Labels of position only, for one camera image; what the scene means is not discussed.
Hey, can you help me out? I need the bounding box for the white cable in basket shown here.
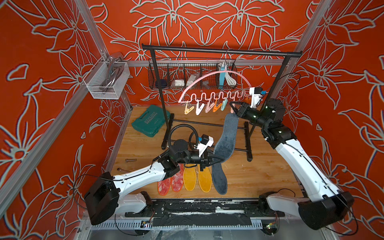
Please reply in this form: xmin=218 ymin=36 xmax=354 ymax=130
xmin=224 ymin=70 xmax=238 ymax=88

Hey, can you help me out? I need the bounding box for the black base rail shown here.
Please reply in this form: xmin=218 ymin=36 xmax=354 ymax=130
xmin=124 ymin=199 xmax=285 ymax=227

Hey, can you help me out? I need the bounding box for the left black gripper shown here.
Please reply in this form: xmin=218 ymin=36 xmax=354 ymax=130
xmin=176 ymin=151 xmax=223 ymax=174

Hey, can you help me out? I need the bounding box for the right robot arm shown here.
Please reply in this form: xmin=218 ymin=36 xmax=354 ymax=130
xmin=230 ymin=99 xmax=355 ymax=230

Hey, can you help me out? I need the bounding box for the black wire basket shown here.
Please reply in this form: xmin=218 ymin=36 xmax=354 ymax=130
xmin=148 ymin=58 xmax=240 ymax=90

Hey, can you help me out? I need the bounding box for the steel bolt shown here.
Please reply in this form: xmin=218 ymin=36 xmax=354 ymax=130
xmin=125 ymin=159 xmax=137 ymax=163

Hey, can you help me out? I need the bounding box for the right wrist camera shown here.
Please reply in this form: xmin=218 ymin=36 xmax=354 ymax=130
xmin=249 ymin=87 xmax=267 ymax=109

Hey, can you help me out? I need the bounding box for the red patterned insole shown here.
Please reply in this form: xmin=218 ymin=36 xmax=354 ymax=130
xmin=157 ymin=179 xmax=171 ymax=196

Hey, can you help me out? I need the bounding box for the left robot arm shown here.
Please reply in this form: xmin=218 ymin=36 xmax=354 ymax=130
xmin=85 ymin=124 xmax=225 ymax=226

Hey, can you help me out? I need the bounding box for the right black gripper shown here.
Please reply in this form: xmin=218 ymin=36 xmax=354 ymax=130
xmin=229 ymin=102 xmax=272 ymax=132

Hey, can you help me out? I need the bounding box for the black garment rack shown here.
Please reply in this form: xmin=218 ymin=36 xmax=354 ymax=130
xmin=142 ymin=44 xmax=303 ymax=162

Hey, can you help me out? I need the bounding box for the blue box in basket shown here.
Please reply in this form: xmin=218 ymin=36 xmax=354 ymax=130
xmin=218 ymin=63 xmax=226 ymax=89

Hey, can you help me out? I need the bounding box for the green tool case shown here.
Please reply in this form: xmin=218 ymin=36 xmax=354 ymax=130
xmin=132 ymin=105 xmax=166 ymax=138

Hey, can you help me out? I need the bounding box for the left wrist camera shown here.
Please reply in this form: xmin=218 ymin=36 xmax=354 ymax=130
xmin=197 ymin=134 xmax=214 ymax=157

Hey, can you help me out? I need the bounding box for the dark grey insole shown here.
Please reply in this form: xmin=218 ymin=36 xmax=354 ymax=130
xmin=212 ymin=164 xmax=228 ymax=195
xmin=214 ymin=113 xmax=239 ymax=162

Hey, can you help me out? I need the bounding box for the yellow insole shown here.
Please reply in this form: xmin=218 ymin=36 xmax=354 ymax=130
xmin=198 ymin=168 xmax=212 ymax=193
xmin=183 ymin=166 xmax=197 ymax=191

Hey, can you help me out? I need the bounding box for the white mesh basket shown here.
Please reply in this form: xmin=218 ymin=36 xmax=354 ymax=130
xmin=85 ymin=52 xmax=130 ymax=100

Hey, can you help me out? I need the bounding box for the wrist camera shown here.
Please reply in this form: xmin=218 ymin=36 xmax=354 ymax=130
xmin=197 ymin=134 xmax=214 ymax=157
xmin=249 ymin=87 xmax=267 ymax=109

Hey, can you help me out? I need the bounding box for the pink clip hanger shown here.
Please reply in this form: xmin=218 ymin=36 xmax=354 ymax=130
xmin=178 ymin=66 xmax=252 ymax=115

